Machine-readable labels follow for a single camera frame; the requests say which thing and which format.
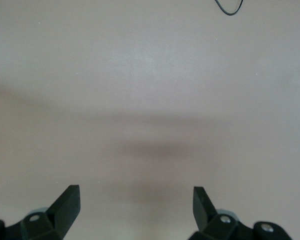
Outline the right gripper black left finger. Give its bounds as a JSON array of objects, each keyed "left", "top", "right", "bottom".
[{"left": 0, "top": 185, "right": 81, "bottom": 240}]

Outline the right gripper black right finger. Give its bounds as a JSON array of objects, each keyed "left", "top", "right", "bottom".
[{"left": 187, "top": 186, "right": 293, "bottom": 240}]

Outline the thin black looped cable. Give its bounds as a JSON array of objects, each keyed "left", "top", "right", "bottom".
[{"left": 214, "top": 0, "right": 244, "bottom": 16}]

